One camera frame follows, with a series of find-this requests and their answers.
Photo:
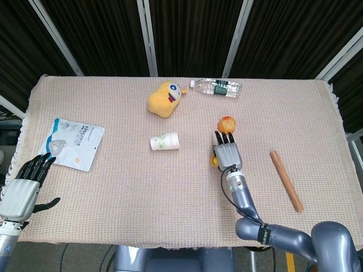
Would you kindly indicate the wooden stick end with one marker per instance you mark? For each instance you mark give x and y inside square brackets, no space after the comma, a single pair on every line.
[285,178]

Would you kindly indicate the beige woven tablecloth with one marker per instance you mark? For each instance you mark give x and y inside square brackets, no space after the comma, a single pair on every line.
[141,198]

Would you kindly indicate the clear plastic water bottle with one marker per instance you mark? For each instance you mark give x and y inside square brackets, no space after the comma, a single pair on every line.
[215,88]

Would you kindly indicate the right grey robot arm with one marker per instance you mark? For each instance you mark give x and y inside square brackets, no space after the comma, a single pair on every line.
[283,235]

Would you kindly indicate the white paper cup stack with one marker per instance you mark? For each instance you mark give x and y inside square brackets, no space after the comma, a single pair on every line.
[164,141]

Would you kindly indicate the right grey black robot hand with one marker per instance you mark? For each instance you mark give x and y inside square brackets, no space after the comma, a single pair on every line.
[228,154]

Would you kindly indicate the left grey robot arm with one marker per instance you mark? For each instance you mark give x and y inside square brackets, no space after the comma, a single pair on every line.
[7,243]

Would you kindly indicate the yellow scalloped plastic cup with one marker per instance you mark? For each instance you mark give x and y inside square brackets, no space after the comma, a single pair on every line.
[213,162]

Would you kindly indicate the orange fruit jelly cup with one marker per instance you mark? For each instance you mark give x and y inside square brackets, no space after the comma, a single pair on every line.
[227,123]

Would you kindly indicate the white metal frame post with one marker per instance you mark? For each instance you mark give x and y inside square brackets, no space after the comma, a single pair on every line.
[11,107]
[56,38]
[340,55]
[237,37]
[354,139]
[147,37]

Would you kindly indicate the light blue mask package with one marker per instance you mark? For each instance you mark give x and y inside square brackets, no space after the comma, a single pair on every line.
[76,141]

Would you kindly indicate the dark brown curtain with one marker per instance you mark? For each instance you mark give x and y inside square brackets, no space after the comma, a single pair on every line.
[107,34]

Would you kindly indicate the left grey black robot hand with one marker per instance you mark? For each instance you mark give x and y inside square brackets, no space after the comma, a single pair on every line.
[20,195]

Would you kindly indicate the yellow plush toy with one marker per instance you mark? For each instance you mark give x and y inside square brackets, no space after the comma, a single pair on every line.
[160,102]

